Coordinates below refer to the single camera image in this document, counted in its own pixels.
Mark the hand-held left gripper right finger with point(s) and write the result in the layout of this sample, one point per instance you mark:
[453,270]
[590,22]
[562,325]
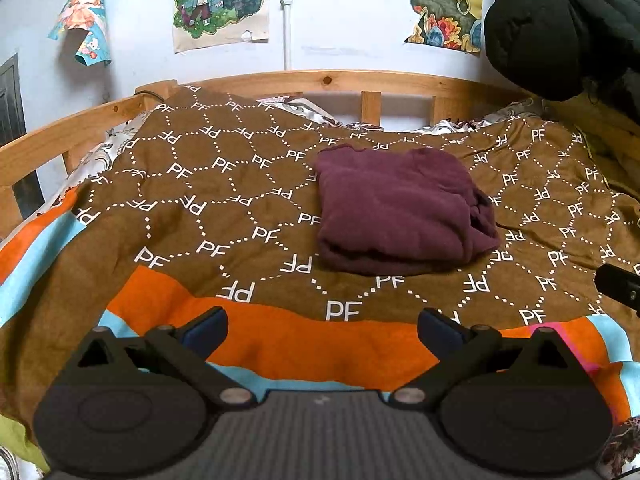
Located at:
[439,332]

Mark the white swirl-print bedsheet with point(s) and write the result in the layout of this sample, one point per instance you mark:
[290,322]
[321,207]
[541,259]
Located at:
[117,145]

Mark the colourful landscape poster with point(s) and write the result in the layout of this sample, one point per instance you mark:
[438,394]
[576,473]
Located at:
[440,5]

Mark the maroon long-sleeve sweater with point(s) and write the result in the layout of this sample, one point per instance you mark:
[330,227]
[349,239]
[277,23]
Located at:
[400,210]

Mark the wooden bed frame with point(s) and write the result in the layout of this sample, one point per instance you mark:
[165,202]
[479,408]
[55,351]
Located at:
[325,80]

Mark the dark door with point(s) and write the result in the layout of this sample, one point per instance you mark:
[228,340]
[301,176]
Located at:
[12,120]

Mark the brown orange patterned blanket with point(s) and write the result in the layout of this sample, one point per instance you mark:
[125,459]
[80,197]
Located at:
[200,210]

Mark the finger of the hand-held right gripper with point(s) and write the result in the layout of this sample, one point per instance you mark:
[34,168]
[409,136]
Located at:
[620,285]

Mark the curled cartoon girl poster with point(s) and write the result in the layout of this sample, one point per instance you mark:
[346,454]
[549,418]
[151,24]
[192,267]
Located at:
[82,10]

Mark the white wall pipe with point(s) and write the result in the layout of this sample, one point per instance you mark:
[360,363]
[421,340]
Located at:
[287,35]

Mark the blond cartoon figure poster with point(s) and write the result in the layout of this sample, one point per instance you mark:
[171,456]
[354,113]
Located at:
[215,0]

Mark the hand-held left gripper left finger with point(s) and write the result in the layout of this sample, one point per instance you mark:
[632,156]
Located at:
[206,331]

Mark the black puffer jacket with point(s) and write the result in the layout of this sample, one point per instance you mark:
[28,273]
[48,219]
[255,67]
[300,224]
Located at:
[560,20]

